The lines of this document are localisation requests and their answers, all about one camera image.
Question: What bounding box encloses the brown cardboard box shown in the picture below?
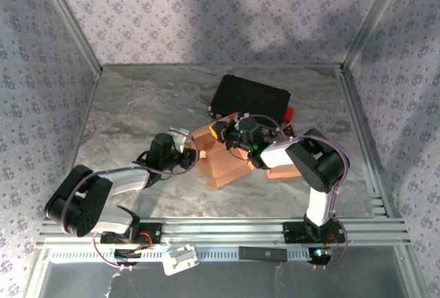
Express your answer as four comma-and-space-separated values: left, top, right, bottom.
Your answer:
267, 168, 300, 180
190, 111, 257, 191

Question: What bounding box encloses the black ribbed carrying case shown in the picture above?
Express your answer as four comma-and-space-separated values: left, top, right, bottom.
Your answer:
208, 73, 292, 130

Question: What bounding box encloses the black bar-shaped device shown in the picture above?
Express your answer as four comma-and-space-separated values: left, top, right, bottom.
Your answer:
238, 246, 288, 262

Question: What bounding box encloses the black controller board green light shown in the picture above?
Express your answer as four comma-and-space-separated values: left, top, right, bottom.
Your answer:
307, 246, 335, 267

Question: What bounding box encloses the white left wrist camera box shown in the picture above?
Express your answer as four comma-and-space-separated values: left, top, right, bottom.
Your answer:
169, 126, 190, 147

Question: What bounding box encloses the aluminium rear rail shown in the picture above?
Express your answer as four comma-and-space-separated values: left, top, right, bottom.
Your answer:
101, 63, 344, 72

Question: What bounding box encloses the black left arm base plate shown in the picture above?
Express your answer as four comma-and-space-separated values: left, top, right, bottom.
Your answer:
99, 222, 163, 245

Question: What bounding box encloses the aluminium side rail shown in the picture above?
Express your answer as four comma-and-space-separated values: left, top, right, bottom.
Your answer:
338, 65, 432, 298
25, 67, 104, 298

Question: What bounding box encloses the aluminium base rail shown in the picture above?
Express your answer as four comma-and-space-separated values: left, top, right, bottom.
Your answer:
36, 217, 413, 248

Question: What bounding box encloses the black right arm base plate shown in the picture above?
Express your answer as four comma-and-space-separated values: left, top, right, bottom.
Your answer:
282, 221, 347, 244

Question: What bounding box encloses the white plastic clip bracket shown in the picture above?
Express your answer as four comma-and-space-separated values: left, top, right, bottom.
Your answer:
162, 244, 200, 276

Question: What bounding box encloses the white slotted cable duct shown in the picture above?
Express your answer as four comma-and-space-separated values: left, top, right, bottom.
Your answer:
49, 246, 314, 264

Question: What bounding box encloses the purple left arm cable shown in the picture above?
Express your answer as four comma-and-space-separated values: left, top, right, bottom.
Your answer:
60, 134, 201, 271

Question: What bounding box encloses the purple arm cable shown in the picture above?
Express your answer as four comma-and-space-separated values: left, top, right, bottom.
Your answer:
60, 134, 201, 271
247, 114, 350, 270

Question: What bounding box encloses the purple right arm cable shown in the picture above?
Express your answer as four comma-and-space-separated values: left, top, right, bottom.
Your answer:
247, 114, 350, 270

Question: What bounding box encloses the aluminium corner post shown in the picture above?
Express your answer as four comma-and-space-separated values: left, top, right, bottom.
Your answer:
340, 0, 412, 72
34, 0, 104, 74

